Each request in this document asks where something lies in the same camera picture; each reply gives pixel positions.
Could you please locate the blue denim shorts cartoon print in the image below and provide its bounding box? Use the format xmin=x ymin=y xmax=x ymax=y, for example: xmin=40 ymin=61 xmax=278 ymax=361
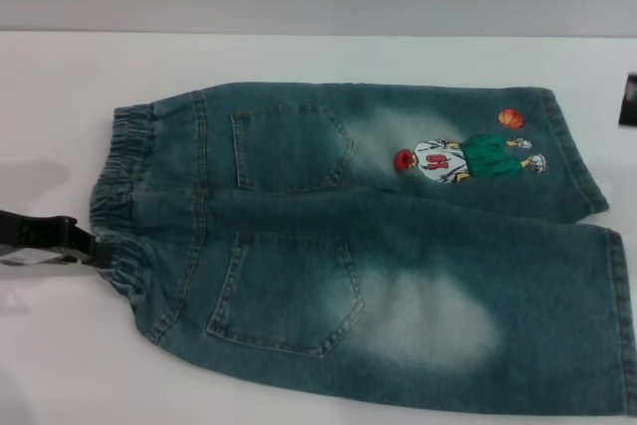
xmin=89 ymin=79 xmax=637 ymax=419

